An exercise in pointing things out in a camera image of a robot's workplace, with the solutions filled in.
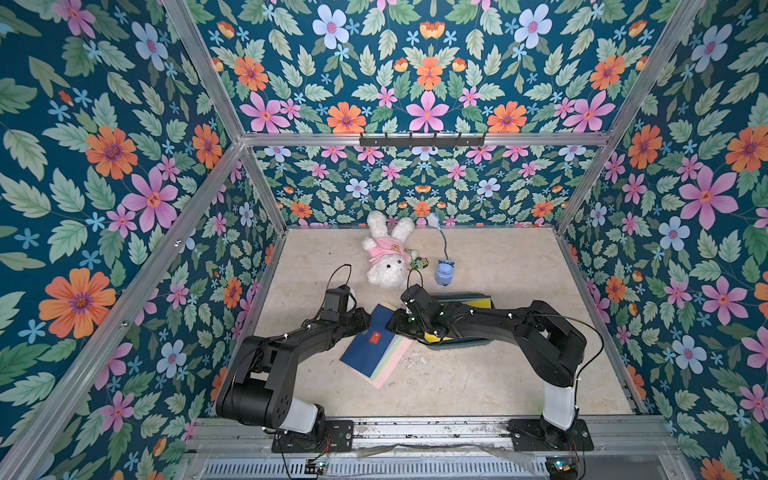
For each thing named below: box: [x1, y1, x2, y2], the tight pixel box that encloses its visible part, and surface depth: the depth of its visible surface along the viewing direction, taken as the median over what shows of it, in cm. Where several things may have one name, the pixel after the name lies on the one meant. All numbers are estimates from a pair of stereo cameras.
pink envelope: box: [370, 336, 413, 390], surface depth 88 cm
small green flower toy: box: [410, 258, 429, 269], surface depth 109 cm
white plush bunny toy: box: [361, 210, 416, 288], surface depth 103 cm
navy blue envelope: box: [340, 303, 396, 378], surface depth 90 cm
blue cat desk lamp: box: [426, 212, 455, 287], surface depth 100 cm
